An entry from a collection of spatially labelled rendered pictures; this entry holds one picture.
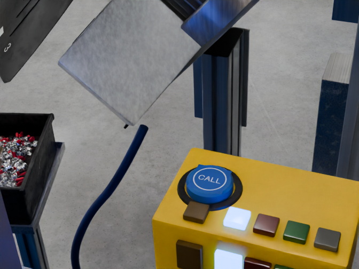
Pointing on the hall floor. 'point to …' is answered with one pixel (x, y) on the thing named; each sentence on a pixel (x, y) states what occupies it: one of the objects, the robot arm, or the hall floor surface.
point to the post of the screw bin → (32, 250)
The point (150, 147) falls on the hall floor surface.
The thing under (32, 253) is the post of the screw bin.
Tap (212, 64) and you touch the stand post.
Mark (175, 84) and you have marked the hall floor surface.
